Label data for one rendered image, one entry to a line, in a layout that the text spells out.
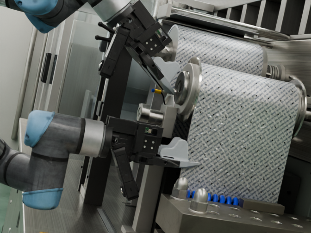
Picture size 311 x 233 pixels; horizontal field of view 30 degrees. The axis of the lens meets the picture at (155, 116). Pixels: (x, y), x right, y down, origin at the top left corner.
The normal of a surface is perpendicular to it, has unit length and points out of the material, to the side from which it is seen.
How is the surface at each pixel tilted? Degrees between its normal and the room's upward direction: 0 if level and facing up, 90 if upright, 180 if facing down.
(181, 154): 90
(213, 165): 90
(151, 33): 90
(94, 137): 79
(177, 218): 90
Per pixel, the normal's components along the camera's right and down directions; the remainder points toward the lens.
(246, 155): 0.23, 0.10
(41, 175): -0.11, 0.03
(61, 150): 0.68, 0.18
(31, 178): -0.51, -0.06
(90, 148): 0.11, 0.55
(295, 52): -0.95, -0.18
